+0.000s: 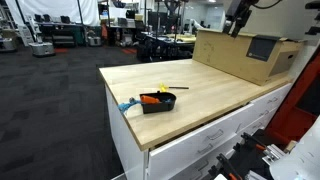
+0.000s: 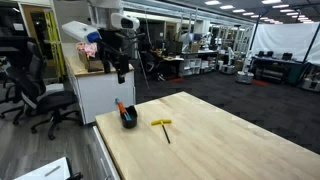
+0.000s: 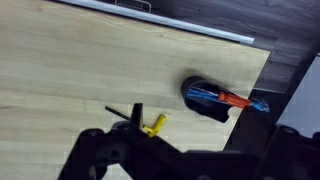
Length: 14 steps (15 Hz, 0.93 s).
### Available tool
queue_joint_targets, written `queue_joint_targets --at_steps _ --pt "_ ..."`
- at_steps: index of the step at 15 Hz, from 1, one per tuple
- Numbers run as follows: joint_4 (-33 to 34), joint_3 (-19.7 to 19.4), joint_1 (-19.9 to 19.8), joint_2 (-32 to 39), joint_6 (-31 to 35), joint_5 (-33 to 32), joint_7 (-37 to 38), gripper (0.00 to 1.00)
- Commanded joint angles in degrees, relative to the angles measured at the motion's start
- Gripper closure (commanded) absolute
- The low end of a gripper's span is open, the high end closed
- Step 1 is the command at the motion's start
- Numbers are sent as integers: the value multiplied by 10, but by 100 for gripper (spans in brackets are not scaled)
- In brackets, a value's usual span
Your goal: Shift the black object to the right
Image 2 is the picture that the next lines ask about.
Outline black desk with monitors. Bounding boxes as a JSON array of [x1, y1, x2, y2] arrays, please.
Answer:
[[250, 56, 303, 85]]

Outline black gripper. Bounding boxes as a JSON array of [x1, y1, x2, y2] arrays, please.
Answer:
[[115, 54, 129, 84]]

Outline white storage shelf with bins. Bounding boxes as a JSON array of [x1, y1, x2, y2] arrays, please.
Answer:
[[179, 58, 201, 77]]

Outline white round mobile robot base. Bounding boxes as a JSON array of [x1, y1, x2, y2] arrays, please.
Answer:
[[236, 50, 254, 84]]

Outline white cabinet with wood top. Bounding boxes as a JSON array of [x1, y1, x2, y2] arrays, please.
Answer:
[[65, 56, 136, 124]]

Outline black office chair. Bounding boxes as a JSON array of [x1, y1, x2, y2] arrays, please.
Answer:
[[14, 42, 82, 140]]

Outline white backdrop screen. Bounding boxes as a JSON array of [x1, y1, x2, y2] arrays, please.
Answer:
[[251, 23, 320, 64]]

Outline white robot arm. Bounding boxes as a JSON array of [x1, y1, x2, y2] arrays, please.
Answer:
[[62, 0, 140, 84]]

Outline cardboard box with pink items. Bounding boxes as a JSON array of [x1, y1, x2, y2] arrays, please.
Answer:
[[76, 42, 103, 72]]

